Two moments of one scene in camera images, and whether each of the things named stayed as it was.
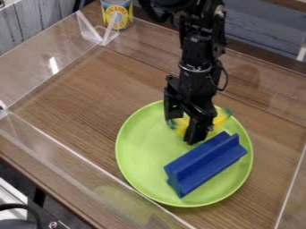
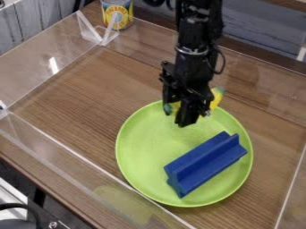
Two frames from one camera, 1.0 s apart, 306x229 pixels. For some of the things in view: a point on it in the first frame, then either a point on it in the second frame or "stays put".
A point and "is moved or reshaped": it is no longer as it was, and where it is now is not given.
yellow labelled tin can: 118,14 stays put
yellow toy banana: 181,124 is moved or reshaped
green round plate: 148,145 stays put
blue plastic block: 189,172 stays put
